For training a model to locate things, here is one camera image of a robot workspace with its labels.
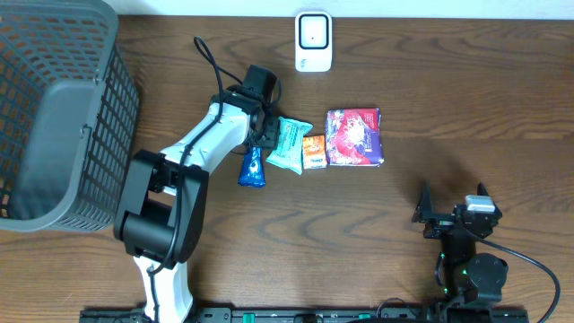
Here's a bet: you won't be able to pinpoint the teal wet wipes packet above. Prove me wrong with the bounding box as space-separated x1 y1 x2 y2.
266 117 313 175

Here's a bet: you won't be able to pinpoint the small orange box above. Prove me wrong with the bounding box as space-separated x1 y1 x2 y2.
302 135 327 170

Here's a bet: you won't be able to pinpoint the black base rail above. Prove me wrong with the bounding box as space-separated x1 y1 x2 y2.
79 306 530 323

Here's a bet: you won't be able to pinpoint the left black cable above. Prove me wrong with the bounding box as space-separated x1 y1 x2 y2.
145 35 246 323

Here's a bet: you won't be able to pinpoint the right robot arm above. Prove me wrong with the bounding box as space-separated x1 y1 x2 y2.
412 183 509 322

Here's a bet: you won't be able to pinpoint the red purple snack packet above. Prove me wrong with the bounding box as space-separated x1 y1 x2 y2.
325 108 384 167

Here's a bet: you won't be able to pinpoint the right black cable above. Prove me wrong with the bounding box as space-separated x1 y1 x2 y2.
457 214 562 323

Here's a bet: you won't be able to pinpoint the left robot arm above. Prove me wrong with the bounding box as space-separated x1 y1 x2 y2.
114 81 279 322

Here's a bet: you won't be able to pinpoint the grey plastic mesh basket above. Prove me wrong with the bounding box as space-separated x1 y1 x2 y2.
1 1 140 231

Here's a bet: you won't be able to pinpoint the black cable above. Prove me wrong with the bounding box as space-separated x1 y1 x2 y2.
457 214 562 323
145 35 246 323

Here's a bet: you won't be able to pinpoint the blue Oreo cookie packet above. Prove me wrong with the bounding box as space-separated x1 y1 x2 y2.
238 147 266 188

